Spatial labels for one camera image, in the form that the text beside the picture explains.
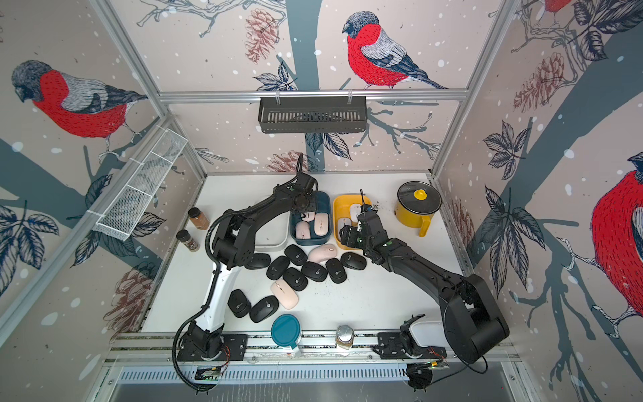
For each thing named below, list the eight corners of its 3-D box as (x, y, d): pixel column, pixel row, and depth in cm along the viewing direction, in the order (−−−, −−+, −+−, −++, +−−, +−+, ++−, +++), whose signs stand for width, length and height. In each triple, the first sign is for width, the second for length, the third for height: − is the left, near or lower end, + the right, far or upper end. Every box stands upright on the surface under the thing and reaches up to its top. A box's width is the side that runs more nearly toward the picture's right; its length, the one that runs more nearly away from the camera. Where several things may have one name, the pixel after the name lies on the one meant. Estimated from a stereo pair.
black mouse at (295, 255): (282, 253, 95) (281, 250, 94) (292, 243, 98) (292, 240, 96) (299, 268, 91) (298, 266, 89) (309, 258, 94) (309, 256, 92)
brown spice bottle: (194, 229, 101) (185, 218, 94) (199, 219, 105) (189, 207, 98) (207, 229, 101) (198, 218, 94) (211, 219, 104) (202, 207, 98)
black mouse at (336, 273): (333, 286, 88) (333, 283, 85) (324, 264, 93) (324, 260, 91) (347, 280, 89) (348, 277, 87) (338, 259, 94) (338, 255, 92)
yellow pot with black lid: (397, 238, 99) (405, 220, 89) (389, 199, 112) (395, 179, 102) (438, 238, 99) (450, 219, 89) (425, 199, 112) (434, 179, 102)
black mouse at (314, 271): (300, 275, 90) (299, 272, 88) (306, 262, 93) (306, 259, 91) (323, 284, 88) (323, 282, 86) (329, 270, 91) (329, 268, 89)
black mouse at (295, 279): (281, 278, 89) (280, 275, 87) (291, 267, 92) (290, 263, 90) (300, 294, 86) (300, 291, 83) (310, 282, 88) (310, 279, 86)
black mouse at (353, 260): (338, 263, 93) (339, 260, 91) (343, 251, 96) (343, 248, 94) (363, 272, 91) (364, 270, 89) (367, 260, 94) (368, 257, 92)
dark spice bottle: (187, 251, 96) (174, 238, 88) (190, 243, 99) (178, 229, 91) (198, 251, 96) (186, 238, 88) (201, 243, 99) (189, 229, 91)
